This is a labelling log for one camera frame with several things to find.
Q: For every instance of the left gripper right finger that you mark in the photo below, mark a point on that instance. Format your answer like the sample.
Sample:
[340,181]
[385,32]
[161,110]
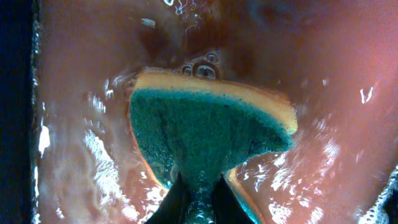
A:
[226,208]

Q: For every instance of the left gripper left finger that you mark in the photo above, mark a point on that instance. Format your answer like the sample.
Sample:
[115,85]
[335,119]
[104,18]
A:
[173,208]

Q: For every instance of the green yellow sponge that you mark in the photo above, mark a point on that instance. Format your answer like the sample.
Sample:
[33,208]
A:
[204,128]

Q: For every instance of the black rectangular water tray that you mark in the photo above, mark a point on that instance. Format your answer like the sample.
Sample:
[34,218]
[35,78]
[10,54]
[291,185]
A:
[67,71]

